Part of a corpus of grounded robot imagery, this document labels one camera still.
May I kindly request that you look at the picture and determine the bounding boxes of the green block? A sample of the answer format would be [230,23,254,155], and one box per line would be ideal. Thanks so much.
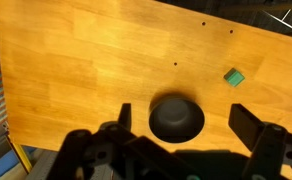
[224,68,245,87]

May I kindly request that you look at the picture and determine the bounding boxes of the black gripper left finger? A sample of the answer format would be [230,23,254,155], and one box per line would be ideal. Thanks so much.
[118,103,132,130]

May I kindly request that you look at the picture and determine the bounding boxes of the black bowl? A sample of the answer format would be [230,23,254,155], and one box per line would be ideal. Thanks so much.
[149,97,205,143]

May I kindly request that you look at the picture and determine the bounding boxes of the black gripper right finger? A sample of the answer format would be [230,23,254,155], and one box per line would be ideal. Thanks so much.
[228,104,265,151]

